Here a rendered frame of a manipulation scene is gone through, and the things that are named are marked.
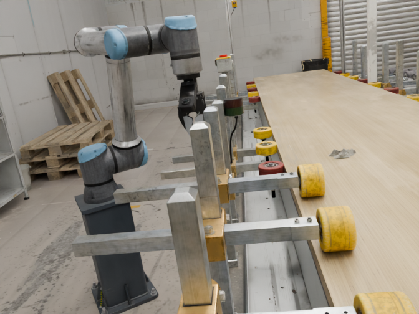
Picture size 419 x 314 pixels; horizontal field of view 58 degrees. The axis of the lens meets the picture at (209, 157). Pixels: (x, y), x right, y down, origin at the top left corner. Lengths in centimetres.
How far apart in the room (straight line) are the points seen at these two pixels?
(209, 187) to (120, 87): 119
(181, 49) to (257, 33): 795
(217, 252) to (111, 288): 152
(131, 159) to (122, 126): 19
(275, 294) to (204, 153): 54
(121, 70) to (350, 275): 140
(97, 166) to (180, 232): 151
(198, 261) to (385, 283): 32
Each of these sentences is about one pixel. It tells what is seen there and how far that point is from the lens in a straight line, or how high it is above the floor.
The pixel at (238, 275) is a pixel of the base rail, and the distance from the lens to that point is 105.
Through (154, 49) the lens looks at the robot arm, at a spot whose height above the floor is 130.
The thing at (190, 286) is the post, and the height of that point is 100.
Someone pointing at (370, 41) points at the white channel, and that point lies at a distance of 287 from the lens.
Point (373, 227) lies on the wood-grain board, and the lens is 83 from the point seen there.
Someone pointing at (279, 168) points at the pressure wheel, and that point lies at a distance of 117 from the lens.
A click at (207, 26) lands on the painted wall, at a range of 906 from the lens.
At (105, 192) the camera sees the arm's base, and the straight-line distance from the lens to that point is 199.
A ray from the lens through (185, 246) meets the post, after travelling 48.
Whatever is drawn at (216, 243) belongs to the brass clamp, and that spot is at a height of 96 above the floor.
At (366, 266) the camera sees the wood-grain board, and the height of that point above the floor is 90.
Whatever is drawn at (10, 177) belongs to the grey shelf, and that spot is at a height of 25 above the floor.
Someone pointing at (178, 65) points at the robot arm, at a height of 124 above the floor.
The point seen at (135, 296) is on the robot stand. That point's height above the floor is 3.
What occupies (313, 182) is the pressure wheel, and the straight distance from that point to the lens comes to 92.
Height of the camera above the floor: 129
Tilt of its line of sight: 16 degrees down
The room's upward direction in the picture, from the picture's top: 8 degrees counter-clockwise
